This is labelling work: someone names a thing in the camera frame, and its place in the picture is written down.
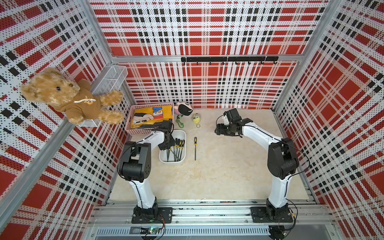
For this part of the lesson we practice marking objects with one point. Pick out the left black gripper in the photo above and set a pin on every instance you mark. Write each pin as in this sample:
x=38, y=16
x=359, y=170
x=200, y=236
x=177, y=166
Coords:
x=172, y=141

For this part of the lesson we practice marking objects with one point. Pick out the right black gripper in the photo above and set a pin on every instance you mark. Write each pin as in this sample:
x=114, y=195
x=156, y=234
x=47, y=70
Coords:
x=220, y=129

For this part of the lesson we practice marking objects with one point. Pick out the white plastic storage box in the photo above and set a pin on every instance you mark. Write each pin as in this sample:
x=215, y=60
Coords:
x=177, y=134

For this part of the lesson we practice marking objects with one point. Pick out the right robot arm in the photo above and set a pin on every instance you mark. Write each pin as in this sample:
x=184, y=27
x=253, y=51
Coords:
x=282, y=160

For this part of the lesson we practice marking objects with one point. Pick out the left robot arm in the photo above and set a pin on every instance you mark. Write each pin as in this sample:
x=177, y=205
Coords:
x=135, y=166

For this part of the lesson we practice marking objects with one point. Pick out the green carabiner clip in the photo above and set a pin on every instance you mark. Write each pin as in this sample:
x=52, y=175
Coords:
x=179, y=122

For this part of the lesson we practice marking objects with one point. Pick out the pink black plush toy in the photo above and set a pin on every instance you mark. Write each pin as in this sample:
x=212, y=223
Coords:
x=183, y=108

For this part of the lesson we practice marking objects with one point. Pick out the yellow printed folded cloth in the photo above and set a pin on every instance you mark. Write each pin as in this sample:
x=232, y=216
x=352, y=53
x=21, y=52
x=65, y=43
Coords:
x=151, y=115

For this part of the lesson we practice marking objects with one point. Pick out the pink plastic basket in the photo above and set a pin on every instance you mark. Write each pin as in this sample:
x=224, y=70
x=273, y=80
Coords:
x=146, y=129

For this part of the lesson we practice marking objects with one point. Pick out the green circuit board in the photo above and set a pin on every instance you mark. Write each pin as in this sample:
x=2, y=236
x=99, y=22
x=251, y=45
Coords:
x=149, y=231

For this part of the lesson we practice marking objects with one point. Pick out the brown teddy bear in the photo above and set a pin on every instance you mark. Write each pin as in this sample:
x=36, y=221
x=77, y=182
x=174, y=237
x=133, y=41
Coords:
x=72, y=98

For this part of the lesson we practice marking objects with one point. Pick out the yellow round keychain toy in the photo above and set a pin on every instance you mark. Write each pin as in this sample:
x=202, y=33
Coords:
x=196, y=118

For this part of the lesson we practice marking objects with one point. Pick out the black wall hook rail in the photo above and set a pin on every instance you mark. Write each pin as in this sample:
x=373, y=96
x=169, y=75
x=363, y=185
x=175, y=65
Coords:
x=260, y=59

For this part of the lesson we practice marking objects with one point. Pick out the clear wall-mounted basket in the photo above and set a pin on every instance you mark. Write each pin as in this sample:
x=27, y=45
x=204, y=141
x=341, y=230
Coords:
x=111, y=78

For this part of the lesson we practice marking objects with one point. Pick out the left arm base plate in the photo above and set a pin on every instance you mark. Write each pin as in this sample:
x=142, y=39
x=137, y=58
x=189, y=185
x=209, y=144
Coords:
x=153, y=215

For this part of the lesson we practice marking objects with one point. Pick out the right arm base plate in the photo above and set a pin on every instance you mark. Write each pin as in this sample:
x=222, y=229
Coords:
x=271, y=215

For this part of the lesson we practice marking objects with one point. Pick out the aluminium mounting rail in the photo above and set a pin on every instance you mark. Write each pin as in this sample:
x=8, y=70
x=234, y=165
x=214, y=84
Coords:
x=214, y=218

